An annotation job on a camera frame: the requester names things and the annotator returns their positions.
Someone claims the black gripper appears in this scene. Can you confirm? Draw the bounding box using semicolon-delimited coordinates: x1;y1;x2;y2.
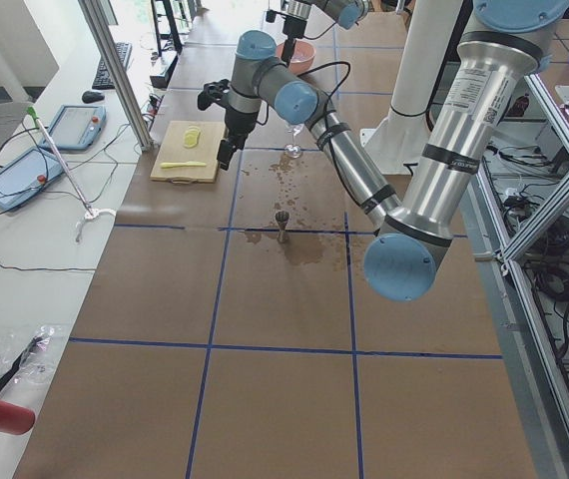
282;15;307;65
217;107;259;171

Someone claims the steel jigger measuring cup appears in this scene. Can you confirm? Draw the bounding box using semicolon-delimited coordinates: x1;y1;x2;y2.
275;211;289;243

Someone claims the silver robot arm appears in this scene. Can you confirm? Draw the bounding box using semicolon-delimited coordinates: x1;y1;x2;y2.
198;1;568;301
281;0;369;65

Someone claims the clear wine glass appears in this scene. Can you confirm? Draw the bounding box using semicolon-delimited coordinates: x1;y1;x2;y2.
284;124;304;159

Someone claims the pink bowl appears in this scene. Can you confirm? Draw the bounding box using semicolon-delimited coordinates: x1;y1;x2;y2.
288;40;315;75

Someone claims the bamboo cutting board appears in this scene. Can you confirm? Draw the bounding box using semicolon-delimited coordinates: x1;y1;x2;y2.
150;121;226;184

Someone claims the yellow plastic knife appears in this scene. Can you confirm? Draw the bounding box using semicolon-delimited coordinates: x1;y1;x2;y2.
160;161;207;170

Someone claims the black keyboard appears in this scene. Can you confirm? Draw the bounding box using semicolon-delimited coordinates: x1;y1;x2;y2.
91;41;134;91

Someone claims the black computer mouse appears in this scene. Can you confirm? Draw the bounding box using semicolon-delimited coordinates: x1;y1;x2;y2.
81;90;105;104

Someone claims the green clip stick stand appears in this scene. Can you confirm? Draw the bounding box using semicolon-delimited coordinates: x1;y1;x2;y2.
27;106;116;243

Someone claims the blue teach pendant far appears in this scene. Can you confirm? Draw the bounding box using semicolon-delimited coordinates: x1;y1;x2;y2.
47;105;106;153

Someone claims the blue teach pendant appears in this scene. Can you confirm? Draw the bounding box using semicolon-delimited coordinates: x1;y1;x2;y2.
0;147;63;212
47;105;106;153

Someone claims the blue teach pendant near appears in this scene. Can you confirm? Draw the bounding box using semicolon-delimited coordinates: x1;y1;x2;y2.
0;147;63;212

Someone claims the black tool in bag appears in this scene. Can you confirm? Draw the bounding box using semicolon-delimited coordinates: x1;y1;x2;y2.
0;335;46;392

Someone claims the clear plastic bag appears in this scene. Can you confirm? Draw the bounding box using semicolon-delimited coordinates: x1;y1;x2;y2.
0;324;70;395

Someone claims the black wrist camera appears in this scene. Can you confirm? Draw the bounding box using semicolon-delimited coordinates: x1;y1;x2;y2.
197;79;230;111
265;9;285;23

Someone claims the aluminium frame post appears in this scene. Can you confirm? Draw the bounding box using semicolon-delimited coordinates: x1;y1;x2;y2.
78;0;154;152

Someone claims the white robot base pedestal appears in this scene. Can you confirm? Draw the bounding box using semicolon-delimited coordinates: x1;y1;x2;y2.
363;0;463;175

